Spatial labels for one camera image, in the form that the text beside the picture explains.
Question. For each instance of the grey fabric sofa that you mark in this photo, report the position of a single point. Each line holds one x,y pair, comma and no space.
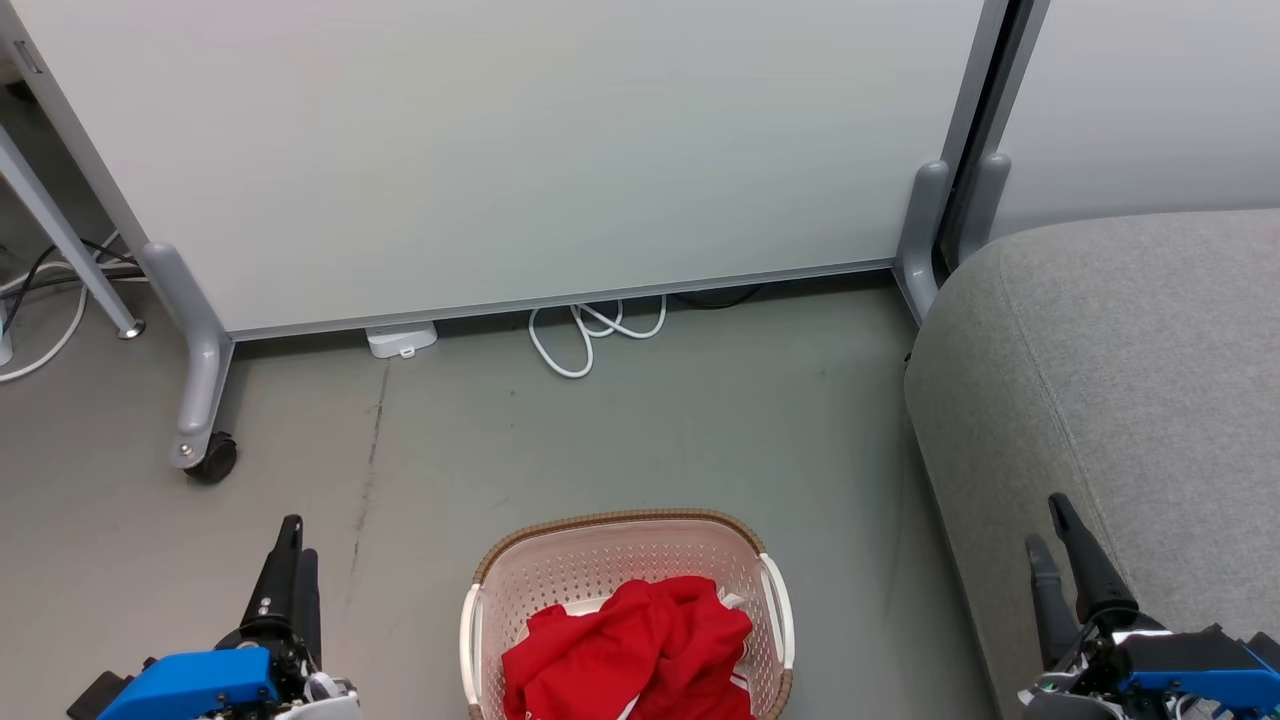
1120,400

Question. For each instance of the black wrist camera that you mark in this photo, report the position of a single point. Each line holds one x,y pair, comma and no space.
95,697
1185,645

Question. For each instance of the grey slanted table leg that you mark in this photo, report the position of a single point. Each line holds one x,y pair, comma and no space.
65,235

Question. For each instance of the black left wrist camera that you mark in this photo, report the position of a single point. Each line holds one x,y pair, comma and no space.
95,697

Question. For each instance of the blue left camera mount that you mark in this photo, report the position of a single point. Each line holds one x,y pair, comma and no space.
195,685

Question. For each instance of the red cloth garment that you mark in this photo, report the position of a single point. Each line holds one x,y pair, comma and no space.
640,650

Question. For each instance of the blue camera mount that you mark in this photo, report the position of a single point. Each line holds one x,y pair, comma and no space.
1215,682
195,685

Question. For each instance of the narrow white partition panel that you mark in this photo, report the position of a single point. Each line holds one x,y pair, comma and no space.
1140,110

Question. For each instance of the white power adapter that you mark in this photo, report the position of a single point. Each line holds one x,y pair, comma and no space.
401,339

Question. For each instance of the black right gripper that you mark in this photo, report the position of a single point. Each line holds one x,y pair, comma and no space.
1085,680

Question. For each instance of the grey partition leg with caster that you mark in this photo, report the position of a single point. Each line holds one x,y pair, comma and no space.
195,350

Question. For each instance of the large white partition panel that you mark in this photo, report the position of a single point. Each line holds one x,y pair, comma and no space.
500,150

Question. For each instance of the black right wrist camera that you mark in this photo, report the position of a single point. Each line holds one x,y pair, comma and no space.
1185,645

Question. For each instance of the blue right camera mount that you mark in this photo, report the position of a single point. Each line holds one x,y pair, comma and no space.
1215,682

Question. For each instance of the white perforated laundry basket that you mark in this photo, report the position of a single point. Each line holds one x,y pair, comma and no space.
560,585

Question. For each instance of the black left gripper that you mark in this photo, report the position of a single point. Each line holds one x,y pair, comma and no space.
315,700

